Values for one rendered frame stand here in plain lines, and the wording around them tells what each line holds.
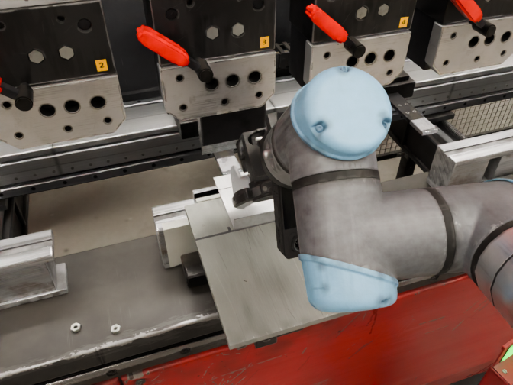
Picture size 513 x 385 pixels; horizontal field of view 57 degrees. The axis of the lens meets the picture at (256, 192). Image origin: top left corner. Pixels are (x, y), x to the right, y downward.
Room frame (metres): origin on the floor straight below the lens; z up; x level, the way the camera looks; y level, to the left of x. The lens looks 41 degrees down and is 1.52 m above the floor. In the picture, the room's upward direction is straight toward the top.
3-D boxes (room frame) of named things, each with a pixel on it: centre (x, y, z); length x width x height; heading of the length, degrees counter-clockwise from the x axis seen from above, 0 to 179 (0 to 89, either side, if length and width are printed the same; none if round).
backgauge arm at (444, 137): (1.15, -0.41, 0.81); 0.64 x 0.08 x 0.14; 18
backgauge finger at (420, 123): (0.89, -0.29, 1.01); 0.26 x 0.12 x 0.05; 18
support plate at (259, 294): (0.46, -0.01, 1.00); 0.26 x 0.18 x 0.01; 18
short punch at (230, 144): (0.60, 0.04, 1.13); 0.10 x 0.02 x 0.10; 108
